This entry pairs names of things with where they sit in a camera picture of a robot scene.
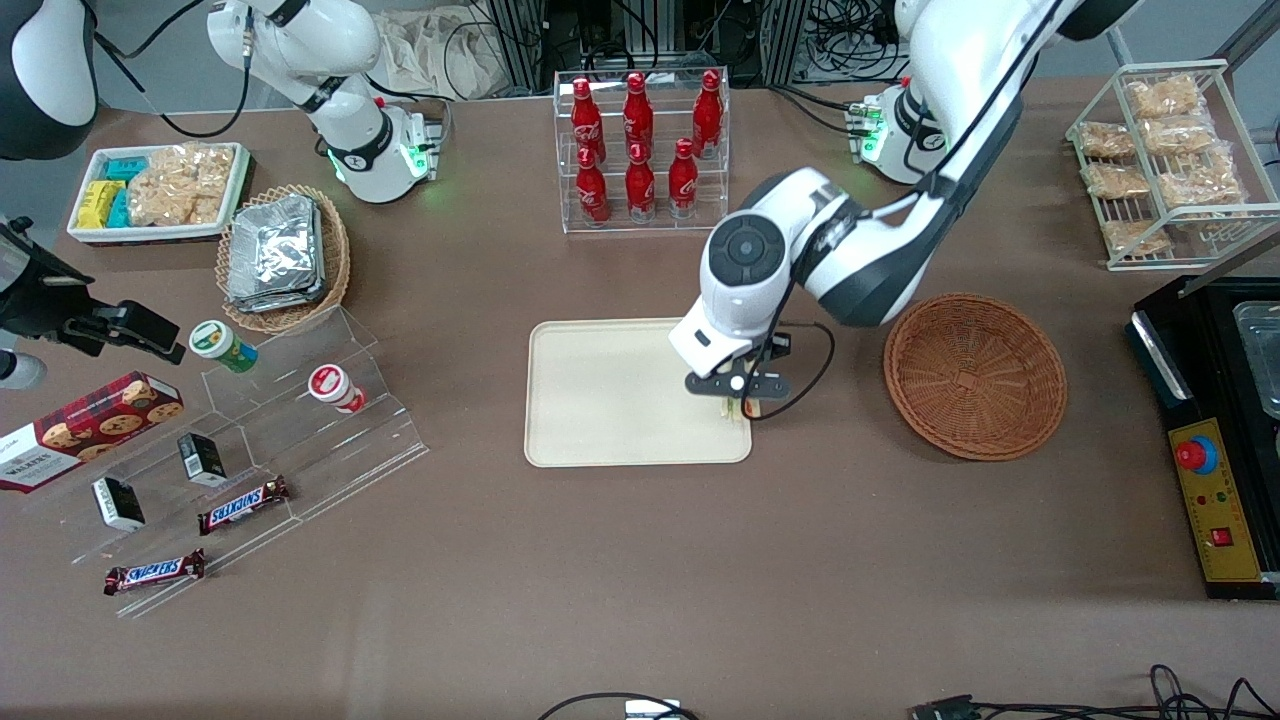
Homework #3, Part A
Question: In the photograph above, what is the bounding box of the black arm base cable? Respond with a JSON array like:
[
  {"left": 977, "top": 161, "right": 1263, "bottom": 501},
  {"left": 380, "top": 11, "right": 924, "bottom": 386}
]
[{"left": 768, "top": 84, "right": 873, "bottom": 137}]

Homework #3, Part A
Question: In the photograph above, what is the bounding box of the red lidded snack cup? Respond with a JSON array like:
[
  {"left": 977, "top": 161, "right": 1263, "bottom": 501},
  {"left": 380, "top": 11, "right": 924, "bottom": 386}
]
[{"left": 307, "top": 364, "right": 367, "bottom": 414}]

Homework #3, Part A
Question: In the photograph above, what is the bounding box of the red cola bottle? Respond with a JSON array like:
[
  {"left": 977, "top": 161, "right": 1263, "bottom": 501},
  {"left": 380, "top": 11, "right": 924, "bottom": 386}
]
[
  {"left": 692, "top": 69, "right": 724, "bottom": 159},
  {"left": 667, "top": 138, "right": 700, "bottom": 219},
  {"left": 575, "top": 146, "right": 611, "bottom": 226},
  {"left": 625, "top": 143, "right": 658, "bottom": 223},
  {"left": 622, "top": 72, "right": 655, "bottom": 161},
  {"left": 570, "top": 77, "right": 607, "bottom": 166}
]

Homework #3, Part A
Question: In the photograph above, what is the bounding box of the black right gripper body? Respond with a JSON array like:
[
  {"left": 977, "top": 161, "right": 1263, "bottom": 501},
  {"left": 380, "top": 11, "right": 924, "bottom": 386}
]
[{"left": 0, "top": 220, "right": 101, "bottom": 346}]

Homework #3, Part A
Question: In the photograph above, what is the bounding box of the silver foil packet stack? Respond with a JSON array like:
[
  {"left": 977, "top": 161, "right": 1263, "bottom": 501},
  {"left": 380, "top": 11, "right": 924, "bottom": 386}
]
[{"left": 226, "top": 194, "right": 327, "bottom": 314}]

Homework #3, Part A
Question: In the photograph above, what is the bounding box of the black cable with white plug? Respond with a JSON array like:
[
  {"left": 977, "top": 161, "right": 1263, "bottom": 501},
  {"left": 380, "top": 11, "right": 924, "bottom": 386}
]
[{"left": 538, "top": 692, "right": 701, "bottom": 720}]

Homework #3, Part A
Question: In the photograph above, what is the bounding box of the clear acrylic stepped stand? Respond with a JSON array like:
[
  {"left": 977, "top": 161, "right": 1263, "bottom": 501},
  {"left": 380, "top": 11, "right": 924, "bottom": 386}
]
[{"left": 20, "top": 305, "right": 431, "bottom": 619}]

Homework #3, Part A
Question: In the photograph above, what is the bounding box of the brown wicker basket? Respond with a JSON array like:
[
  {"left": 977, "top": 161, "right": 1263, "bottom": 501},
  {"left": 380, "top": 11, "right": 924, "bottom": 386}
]
[{"left": 883, "top": 292, "right": 1068, "bottom": 462}]

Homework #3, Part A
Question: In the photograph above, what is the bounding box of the yellow control panel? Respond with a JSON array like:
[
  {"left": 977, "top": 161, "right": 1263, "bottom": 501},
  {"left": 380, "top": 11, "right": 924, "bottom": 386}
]
[{"left": 1168, "top": 418, "right": 1266, "bottom": 584}]

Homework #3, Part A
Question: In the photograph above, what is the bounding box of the beige plastic tray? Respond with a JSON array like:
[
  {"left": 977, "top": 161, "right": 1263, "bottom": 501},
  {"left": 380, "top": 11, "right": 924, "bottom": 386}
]
[{"left": 524, "top": 316, "right": 753, "bottom": 468}]

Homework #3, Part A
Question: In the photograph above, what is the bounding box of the small black box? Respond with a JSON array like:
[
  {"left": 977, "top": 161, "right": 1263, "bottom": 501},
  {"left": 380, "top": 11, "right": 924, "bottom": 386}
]
[
  {"left": 177, "top": 432, "right": 228, "bottom": 488},
  {"left": 92, "top": 476, "right": 147, "bottom": 532}
]

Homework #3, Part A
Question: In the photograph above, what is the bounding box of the black machine housing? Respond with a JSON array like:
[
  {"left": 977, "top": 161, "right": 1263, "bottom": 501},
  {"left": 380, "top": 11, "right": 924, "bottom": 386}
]
[{"left": 1127, "top": 272, "right": 1280, "bottom": 601}]

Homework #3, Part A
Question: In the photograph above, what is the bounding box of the black cable tangle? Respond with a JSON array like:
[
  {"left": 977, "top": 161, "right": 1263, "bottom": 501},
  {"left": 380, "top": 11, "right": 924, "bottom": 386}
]
[{"left": 805, "top": 0, "right": 913, "bottom": 83}]

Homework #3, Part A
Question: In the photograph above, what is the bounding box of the yellow snack packet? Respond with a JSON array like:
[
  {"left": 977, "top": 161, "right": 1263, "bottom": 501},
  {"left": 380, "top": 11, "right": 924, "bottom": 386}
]
[{"left": 76, "top": 180, "right": 125, "bottom": 230}]

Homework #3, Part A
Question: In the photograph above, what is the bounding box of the white wire rack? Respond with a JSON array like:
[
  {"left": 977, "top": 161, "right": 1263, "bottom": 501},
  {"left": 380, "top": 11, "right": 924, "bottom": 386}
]
[{"left": 1065, "top": 58, "right": 1280, "bottom": 273}]

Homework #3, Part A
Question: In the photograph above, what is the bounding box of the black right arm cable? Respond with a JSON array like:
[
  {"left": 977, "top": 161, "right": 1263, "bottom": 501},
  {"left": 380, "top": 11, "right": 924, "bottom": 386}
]
[{"left": 92, "top": 0, "right": 253, "bottom": 140}]

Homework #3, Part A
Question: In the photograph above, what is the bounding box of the clear plastic container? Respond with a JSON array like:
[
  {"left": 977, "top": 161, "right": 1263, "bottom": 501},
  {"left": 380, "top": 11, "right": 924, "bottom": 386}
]
[{"left": 1232, "top": 300, "right": 1280, "bottom": 421}]

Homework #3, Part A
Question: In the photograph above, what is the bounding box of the green lidded snack cup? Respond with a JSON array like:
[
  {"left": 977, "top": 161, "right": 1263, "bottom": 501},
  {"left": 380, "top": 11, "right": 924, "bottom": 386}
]
[{"left": 189, "top": 320, "right": 259, "bottom": 374}]

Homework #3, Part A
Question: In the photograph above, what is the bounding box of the white rectangular snack tray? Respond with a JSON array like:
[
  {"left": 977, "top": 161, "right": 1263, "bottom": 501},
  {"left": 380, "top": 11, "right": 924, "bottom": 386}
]
[{"left": 67, "top": 142, "right": 253, "bottom": 246}]

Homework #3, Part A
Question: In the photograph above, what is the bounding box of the red tartan cookie box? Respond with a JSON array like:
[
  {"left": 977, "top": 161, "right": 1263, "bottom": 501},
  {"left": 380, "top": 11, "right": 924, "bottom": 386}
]
[{"left": 0, "top": 371, "right": 186, "bottom": 494}]

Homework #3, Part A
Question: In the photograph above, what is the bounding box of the light wicker basket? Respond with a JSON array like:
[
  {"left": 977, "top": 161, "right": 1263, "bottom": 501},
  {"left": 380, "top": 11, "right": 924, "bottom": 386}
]
[{"left": 215, "top": 184, "right": 352, "bottom": 335}]

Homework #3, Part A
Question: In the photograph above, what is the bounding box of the aluminium frame post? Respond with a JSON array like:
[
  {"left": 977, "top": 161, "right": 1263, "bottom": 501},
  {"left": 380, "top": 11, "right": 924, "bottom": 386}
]
[
  {"left": 485, "top": 0, "right": 549, "bottom": 93},
  {"left": 762, "top": 0, "right": 809, "bottom": 87}
]

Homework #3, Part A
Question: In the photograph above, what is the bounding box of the clear bag of fried snacks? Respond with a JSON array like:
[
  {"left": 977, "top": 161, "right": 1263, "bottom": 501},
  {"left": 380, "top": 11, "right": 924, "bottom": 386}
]
[
  {"left": 1125, "top": 75, "right": 1206, "bottom": 119},
  {"left": 1140, "top": 115, "right": 1223, "bottom": 156},
  {"left": 1078, "top": 122, "right": 1136, "bottom": 159},
  {"left": 1083, "top": 162, "right": 1151, "bottom": 199},
  {"left": 1158, "top": 150, "right": 1246, "bottom": 209},
  {"left": 1102, "top": 218, "right": 1171, "bottom": 256}
]

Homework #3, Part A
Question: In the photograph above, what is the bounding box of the brown snickers bar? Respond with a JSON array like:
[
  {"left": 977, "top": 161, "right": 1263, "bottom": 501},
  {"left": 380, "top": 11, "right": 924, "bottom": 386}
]
[
  {"left": 197, "top": 475, "right": 292, "bottom": 536},
  {"left": 103, "top": 548, "right": 207, "bottom": 597}
]

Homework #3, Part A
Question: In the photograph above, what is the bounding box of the clear acrylic bottle rack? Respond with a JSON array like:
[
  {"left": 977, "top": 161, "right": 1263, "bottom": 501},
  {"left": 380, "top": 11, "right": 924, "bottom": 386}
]
[{"left": 553, "top": 68, "right": 731, "bottom": 236}]

